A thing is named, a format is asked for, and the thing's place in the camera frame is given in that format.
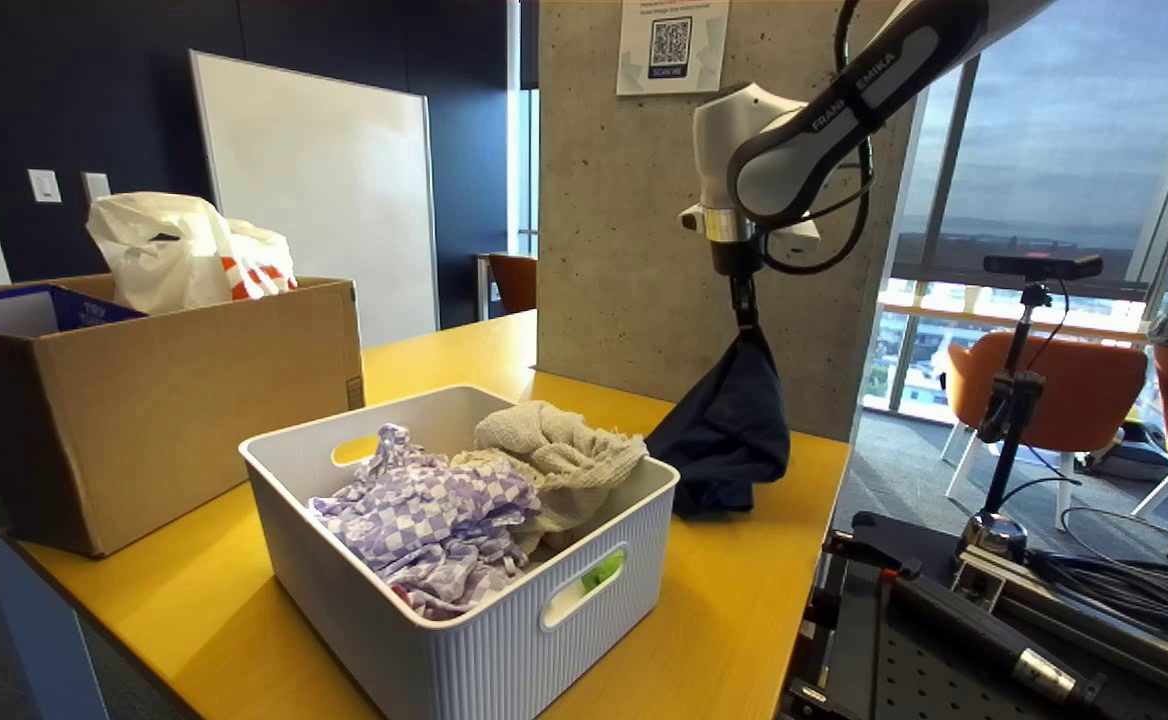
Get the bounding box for white plastic bag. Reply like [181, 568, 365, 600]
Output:
[86, 194, 294, 311]

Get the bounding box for wall light switches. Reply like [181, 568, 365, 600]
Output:
[29, 167, 113, 203]

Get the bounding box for camera on black tripod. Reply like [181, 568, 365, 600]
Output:
[963, 253, 1102, 562]

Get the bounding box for white ribbed storage container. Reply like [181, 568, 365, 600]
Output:
[239, 388, 677, 720]

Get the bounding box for brown cardboard box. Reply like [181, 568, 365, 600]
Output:
[0, 278, 365, 555]

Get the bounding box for navy blue t-shirt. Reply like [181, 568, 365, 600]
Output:
[646, 327, 792, 520]

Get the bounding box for white whiteboard panel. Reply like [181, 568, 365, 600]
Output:
[188, 54, 441, 346]

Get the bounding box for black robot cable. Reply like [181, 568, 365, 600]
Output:
[754, 0, 881, 281]

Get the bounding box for beige cloth in container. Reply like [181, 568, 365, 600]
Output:
[472, 402, 646, 554]

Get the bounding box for QR code wall sign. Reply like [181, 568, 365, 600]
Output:
[617, 0, 733, 96]

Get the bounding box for purple checkered cloth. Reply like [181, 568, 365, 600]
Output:
[309, 424, 538, 619]

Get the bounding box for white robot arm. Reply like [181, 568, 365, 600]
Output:
[678, 0, 1053, 327]

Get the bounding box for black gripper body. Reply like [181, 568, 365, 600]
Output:
[721, 245, 758, 327]

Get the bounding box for orange chair left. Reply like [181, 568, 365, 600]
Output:
[942, 332, 1146, 509]

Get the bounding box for black perforated mounting board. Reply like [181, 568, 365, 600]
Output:
[777, 511, 1168, 720]

